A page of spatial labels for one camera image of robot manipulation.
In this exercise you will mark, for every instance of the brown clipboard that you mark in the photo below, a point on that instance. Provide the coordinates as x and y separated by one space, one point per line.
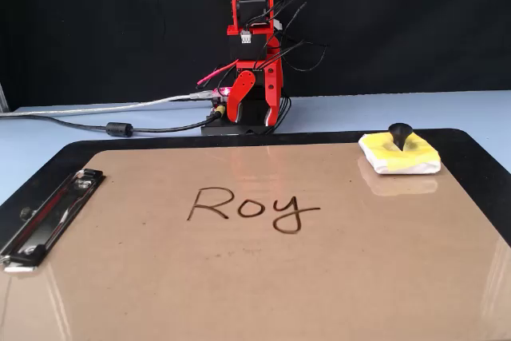
279 277

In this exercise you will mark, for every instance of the silver metal clipboard clip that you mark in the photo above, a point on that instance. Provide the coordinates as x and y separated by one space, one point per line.
48 221

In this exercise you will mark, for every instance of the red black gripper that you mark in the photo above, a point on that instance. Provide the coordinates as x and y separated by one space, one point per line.
255 64

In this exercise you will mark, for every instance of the yellow white sponge black knob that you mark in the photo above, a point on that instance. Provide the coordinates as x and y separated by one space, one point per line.
399 155

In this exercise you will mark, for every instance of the controller circuit board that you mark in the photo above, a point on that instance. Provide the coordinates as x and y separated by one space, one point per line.
219 95

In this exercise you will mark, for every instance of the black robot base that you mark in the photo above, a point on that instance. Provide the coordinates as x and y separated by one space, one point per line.
223 129

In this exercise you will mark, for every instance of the black mat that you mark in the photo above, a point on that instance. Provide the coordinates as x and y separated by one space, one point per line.
299 138

